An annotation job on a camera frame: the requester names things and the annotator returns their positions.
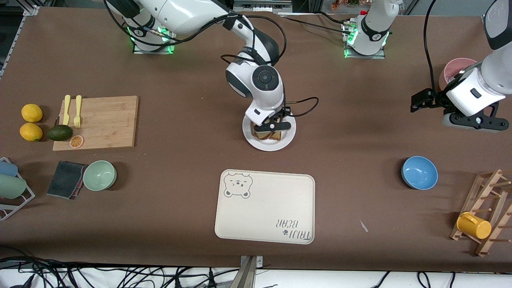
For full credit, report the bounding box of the white wire cup rack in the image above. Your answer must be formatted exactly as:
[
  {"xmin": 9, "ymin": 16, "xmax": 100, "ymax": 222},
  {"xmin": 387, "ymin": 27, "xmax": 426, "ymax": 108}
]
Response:
[{"xmin": 0, "ymin": 157, "xmax": 36, "ymax": 221}]

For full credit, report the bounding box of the light blue cup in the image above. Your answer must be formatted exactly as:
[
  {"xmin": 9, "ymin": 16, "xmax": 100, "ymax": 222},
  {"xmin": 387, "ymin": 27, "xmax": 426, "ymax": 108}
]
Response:
[{"xmin": 0, "ymin": 161, "xmax": 19, "ymax": 177}]

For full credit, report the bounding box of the blue bowl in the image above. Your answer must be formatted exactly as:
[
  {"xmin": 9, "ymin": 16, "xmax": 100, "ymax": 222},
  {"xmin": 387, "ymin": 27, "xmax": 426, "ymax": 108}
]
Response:
[{"xmin": 401, "ymin": 156, "xmax": 439, "ymax": 190}]

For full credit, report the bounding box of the pale green bowl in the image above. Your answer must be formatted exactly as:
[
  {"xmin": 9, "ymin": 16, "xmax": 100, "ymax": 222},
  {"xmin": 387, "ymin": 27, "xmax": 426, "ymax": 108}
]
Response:
[{"xmin": 83, "ymin": 160, "xmax": 118, "ymax": 191}]

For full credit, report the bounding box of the pink bowl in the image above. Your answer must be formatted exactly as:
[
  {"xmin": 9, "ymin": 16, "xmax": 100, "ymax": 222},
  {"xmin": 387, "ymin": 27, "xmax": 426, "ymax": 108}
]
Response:
[{"xmin": 438, "ymin": 58, "xmax": 478, "ymax": 92}]

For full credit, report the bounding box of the yellow cup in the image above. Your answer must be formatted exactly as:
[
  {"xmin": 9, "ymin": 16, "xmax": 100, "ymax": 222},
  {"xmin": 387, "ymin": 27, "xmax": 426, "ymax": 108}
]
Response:
[{"xmin": 456, "ymin": 212, "xmax": 492, "ymax": 240}]

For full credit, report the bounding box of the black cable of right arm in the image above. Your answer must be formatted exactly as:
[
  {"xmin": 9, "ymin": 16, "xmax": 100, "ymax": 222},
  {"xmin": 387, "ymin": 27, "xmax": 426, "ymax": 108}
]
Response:
[{"xmin": 103, "ymin": 0, "xmax": 320, "ymax": 118}]

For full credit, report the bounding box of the pale yellow plastic fork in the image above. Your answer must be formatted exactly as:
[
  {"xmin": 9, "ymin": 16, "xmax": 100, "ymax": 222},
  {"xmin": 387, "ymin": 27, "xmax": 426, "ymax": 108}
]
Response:
[{"xmin": 74, "ymin": 95, "xmax": 83, "ymax": 129}]

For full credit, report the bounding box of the bamboo cutting board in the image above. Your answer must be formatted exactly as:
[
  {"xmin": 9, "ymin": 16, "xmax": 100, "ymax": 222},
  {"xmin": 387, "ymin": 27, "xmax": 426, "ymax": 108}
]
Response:
[{"xmin": 53, "ymin": 95, "xmax": 139, "ymax": 152}]

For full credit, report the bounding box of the black floor cable tangle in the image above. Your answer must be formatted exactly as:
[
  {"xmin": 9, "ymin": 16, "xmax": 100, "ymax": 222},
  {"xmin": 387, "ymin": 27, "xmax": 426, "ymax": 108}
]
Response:
[{"xmin": 0, "ymin": 256, "xmax": 240, "ymax": 288}]

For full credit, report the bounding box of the metal base plate of left arm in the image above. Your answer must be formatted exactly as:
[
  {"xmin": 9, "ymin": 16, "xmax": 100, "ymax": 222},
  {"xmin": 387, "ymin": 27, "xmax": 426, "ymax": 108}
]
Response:
[{"xmin": 343, "ymin": 20, "xmax": 386, "ymax": 60}]

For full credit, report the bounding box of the dark green avocado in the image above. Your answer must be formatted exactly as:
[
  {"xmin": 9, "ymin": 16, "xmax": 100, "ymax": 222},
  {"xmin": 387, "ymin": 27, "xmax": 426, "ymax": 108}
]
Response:
[{"xmin": 48, "ymin": 124, "xmax": 74, "ymax": 142}]

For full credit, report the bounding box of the metal base plate of right arm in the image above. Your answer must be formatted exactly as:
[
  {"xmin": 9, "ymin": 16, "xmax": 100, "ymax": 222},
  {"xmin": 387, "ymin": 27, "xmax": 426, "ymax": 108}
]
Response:
[{"xmin": 133, "ymin": 16, "xmax": 177, "ymax": 54}]

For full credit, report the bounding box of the dark grey folded cloth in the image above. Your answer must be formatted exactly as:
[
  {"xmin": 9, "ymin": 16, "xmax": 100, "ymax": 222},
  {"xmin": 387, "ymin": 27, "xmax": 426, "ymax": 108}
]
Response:
[{"xmin": 47, "ymin": 161, "xmax": 88, "ymax": 200}]

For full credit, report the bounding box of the plain bread slice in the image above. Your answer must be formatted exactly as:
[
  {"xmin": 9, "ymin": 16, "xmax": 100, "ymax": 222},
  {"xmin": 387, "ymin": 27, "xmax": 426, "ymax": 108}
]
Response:
[{"xmin": 251, "ymin": 127, "xmax": 283, "ymax": 141}]

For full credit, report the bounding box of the metal clamp bracket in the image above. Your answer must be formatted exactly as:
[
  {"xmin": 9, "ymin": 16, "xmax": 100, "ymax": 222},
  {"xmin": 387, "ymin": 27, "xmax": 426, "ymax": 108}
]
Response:
[{"xmin": 230, "ymin": 255, "xmax": 264, "ymax": 288}]

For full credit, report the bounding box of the black cable across table edge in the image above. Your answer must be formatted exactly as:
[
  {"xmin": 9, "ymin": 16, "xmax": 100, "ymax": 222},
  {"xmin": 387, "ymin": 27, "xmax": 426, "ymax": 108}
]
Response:
[{"xmin": 276, "ymin": 12, "xmax": 354, "ymax": 36}]

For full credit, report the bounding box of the aluminium frame profile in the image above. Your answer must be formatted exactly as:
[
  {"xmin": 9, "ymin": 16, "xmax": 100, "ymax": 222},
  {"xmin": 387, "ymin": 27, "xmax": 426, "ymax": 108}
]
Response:
[{"xmin": 233, "ymin": 0, "xmax": 293, "ymax": 13}]

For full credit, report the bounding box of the wooden peg rack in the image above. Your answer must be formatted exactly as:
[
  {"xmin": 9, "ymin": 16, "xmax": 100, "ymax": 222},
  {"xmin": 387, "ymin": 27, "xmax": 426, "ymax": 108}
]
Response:
[{"xmin": 449, "ymin": 169, "xmax": 512, "ymax": 257}]

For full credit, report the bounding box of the sage green cup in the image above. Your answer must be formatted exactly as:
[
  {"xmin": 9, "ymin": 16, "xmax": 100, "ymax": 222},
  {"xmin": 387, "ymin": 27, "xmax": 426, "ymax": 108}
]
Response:
[{"xmin": 0, "ymin": 174, "xmax": 27, "ymax": 200}]

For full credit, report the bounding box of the round white plate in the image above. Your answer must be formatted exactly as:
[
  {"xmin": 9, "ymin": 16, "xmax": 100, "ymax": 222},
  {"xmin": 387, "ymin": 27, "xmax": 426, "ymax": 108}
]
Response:
[{"xmin": 242, "ymin": 108, "xmax": 297, "ymax": 152}]

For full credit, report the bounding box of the yellow lemon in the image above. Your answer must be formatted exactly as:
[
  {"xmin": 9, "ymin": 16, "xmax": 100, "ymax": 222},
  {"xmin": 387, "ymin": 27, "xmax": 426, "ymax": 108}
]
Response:
[
  {"xmin": 19, "ymin": 122, "xmax": 44, "ymax": 142},
  {"xmin": 21, "ymin": 104, "xmax": 44, "ymax": 123}
]

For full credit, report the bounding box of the cream tray with bear print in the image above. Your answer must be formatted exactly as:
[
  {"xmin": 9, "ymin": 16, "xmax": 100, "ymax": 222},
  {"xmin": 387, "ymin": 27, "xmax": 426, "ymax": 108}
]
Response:
[{"xmin": 214, "ymin": 169, "xmax": 316, "ymax": 245}]

